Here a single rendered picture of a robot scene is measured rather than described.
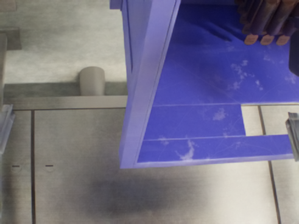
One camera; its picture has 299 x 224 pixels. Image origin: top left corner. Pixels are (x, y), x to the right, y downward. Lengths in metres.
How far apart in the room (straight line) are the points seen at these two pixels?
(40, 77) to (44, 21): 0.23
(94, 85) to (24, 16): 0.25
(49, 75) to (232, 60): 0.68
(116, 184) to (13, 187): 0.21
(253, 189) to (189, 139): 0.54
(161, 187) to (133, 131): 0.58
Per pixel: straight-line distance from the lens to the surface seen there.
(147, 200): 1.00
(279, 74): 0.60
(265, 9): 0.53
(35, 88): 1.25
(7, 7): 0.97
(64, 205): 0.98
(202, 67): 0.57
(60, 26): 1.03
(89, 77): 1.15
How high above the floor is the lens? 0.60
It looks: 25 degrees down
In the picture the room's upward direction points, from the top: 174 degrees clockwise
